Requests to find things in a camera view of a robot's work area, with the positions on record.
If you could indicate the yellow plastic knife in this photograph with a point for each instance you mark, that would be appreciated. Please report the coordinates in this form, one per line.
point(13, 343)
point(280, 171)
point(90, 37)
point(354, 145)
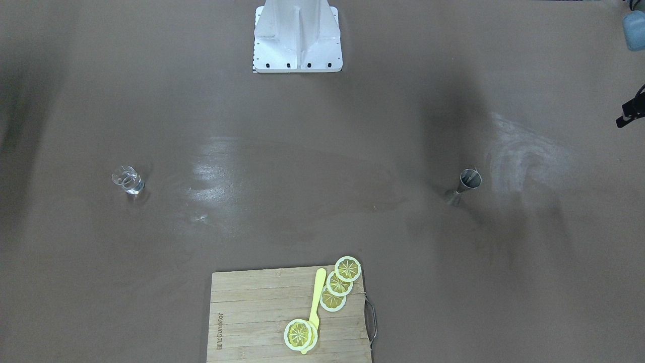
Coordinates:
point(319, 283)

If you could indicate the bamboo cutting board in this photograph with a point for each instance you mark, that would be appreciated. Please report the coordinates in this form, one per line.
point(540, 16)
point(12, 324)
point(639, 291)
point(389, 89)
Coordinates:
point(249, 311)

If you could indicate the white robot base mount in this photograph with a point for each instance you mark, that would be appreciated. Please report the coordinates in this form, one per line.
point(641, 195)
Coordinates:
point(297, 37)

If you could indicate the metal cutting board handle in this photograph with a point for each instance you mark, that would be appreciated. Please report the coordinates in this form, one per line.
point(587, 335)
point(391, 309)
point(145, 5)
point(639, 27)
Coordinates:
point(371, 321)

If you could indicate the blue robot joint corner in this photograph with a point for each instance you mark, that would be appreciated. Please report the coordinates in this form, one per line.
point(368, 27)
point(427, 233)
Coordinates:
point(633, 28)

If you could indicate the clear glass measuring cup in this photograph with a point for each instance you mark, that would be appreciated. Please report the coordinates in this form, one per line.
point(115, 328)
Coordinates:
point(128, 180)

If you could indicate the steel jigger shaker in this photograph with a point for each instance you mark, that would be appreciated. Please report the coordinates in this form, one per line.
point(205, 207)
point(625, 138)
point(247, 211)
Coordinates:
point(469, 179)

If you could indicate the lemon slice under front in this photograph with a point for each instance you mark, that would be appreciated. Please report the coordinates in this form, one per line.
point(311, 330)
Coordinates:
point(314, 338)

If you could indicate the top lemon slice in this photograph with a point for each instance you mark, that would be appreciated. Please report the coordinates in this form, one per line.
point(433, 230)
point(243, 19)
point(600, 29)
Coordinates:
point(348, 269)

